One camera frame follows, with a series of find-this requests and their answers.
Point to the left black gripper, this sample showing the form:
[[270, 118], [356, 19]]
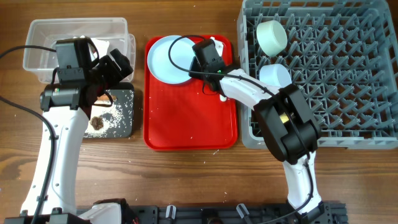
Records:
[[116, 74]]

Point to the large light blue plate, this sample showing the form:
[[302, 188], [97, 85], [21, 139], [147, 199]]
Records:
[[182, 54]]

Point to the green bowl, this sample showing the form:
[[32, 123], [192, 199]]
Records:
[[271, 37]]

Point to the small light blue bowl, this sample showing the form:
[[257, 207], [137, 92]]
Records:
[[275, 75]]

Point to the yellow plastic cup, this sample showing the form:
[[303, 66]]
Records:
[[286, 118]]

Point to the brown carrot piece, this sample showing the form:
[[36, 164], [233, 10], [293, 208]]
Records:
[[105, 99]]

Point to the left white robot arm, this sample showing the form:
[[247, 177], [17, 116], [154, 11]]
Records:
[[66, 112]]

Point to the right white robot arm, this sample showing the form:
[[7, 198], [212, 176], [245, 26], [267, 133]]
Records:
[[288, 126]]

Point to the black waste tray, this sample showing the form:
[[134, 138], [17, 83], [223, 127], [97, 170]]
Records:
[[124, 124]]

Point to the grey dishwasher rack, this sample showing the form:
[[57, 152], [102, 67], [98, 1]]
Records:
[[343, 57]]

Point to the crumpled white paper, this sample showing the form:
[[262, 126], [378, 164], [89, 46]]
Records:
[[101, 48]]

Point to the clear plastic bin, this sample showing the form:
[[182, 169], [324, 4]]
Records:
[[46, 32]]

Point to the pile of rice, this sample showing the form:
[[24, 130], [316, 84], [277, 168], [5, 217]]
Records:
[[115, 118]]

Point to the brown food lump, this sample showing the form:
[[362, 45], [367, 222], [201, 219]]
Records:
[[96, 123]]

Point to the red plastic tray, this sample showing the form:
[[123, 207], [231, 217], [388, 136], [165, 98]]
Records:
[[186, 117]]

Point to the white plastic spoon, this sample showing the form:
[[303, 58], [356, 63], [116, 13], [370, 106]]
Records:
[[223, 98]]

